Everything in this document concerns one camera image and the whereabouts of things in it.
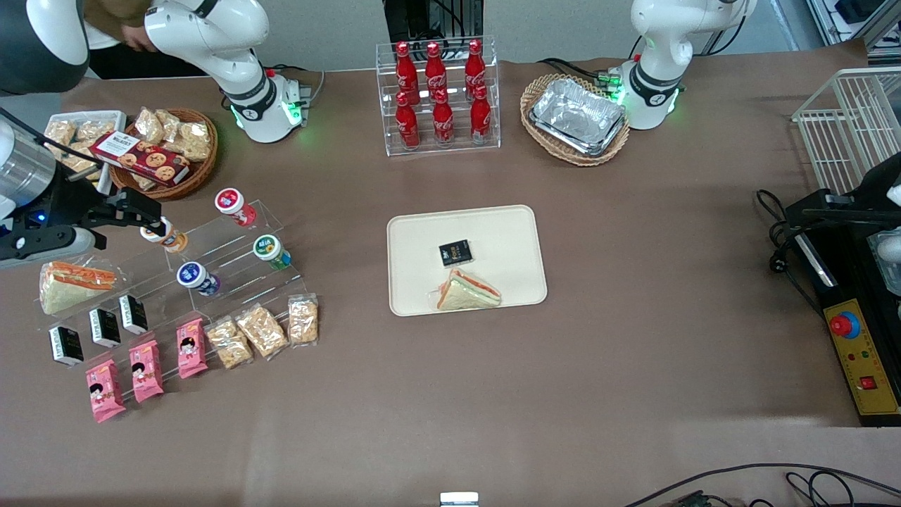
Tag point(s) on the beige plastic tray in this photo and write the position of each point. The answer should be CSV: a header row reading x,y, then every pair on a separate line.
x,y
507,239

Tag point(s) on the red cookie box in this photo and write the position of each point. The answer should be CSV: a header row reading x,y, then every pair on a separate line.
x,y
141,158

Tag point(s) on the clear acrylic bottle rack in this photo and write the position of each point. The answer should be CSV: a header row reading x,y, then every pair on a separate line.
x,y
386,105

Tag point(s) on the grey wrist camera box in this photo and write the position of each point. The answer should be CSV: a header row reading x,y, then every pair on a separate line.
x,y
49,246

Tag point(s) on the red emergency stop button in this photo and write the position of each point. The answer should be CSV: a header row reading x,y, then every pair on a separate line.
x,y
843,325

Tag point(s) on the small black white box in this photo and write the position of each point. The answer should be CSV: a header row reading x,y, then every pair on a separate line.
x,y
133,314
66,346
105,327

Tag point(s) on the black device housing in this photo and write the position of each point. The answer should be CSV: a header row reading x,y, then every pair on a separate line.
x,y
873,193

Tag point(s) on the metal shelf frame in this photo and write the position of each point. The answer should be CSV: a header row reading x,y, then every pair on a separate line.
x,y
845,21

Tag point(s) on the clear acrylic stepped stand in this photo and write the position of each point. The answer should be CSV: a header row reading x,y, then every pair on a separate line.
x,y
246,285
151,296

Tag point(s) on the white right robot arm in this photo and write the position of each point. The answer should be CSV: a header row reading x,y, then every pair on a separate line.
x,y
211,35

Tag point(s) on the brown wicker basket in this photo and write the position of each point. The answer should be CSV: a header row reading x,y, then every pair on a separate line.
x,y
200,172

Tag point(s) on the red gum bottle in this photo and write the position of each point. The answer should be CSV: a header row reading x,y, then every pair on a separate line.
x,y
234,205

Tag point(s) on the stacked aluminium foil trays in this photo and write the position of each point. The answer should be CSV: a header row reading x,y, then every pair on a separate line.
x,y
577,116

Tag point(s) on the pink snack packet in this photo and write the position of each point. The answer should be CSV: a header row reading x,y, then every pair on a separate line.
x,y
146,371
191,348
105,391

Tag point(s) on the light wicker basket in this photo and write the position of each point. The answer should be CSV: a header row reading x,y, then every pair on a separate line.
x,y
535,134

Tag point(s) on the clear cracker packet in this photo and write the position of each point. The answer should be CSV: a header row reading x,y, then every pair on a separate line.
x,y
229,343
303,320
262,331

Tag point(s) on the green gum bottle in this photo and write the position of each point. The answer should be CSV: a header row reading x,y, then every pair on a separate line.
x,y
271,251

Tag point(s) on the person in brown top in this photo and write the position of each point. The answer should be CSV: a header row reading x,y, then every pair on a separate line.
x,y
112,17

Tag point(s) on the small black snack packet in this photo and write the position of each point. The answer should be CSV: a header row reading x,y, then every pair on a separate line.
x,y
455,253

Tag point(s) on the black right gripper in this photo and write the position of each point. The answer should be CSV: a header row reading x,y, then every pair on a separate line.
x,y
72,203

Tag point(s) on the red cola bottle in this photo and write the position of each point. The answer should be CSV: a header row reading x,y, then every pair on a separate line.
x,y
406,67
443,121
407,127
435,67
481,118
475,63

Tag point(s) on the wrapped triangle sandwich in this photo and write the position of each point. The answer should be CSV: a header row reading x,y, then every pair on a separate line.
x,y
468,294
70,289

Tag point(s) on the small white device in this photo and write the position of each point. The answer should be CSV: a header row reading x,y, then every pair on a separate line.
x,y
459,500

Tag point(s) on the clear puffed snack bag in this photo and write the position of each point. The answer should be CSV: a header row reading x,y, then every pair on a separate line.
x,y
149,125
95,129
60,132
196,141
77,160
171,123

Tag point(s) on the black equipment rack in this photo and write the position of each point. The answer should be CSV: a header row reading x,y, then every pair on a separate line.
x,y
429,17

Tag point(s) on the black yellow control box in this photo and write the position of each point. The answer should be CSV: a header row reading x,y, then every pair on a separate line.
x,y
862,366

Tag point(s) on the blue gum bottle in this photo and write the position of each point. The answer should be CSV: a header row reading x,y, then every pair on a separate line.
x,y
197,277

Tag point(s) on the white rectangular snack tray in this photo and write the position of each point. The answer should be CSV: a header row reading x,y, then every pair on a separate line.
x,y
105,116

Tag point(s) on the orange gum bottle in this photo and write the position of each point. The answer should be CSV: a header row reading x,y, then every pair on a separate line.
x,y
172,241

